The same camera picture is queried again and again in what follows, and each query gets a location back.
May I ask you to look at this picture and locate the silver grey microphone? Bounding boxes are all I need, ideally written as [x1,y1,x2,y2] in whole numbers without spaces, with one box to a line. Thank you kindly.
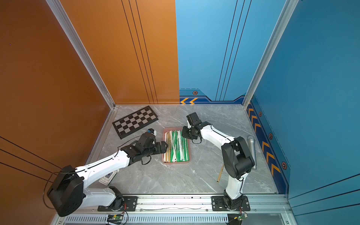
[247,136,257,170]

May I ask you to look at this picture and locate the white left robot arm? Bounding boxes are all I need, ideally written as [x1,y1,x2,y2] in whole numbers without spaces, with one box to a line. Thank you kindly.
[46,129,168,217]

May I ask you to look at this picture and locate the left aluminium corner post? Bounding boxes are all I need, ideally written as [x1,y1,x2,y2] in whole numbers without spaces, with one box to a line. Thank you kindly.
[45,0,116,110]

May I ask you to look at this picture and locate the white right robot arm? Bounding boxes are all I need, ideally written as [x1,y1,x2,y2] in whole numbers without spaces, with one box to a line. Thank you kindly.
[182,112,255,212]

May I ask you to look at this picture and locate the black white chessboard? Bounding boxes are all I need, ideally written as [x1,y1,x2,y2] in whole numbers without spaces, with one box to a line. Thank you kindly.
[112,106,158,139]

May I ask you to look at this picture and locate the green circuit board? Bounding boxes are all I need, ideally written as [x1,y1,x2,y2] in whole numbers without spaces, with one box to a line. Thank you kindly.
[106,214,124,225]
[234,212,248,225]

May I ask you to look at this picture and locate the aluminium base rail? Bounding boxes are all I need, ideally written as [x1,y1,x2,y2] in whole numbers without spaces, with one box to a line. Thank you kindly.
[51,194,297,225]

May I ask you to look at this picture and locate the aluminium corner post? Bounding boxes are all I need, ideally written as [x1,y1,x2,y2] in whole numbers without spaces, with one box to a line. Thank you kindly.
[45,0,116,110]
[242,0,299,109]

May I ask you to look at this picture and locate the tan wrapped straw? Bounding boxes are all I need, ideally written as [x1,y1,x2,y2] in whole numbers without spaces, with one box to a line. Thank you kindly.
[217,164,225,183]

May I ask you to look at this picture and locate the pink translucent storage box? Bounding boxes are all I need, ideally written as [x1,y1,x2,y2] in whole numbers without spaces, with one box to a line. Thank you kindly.
[162,127,190,164]

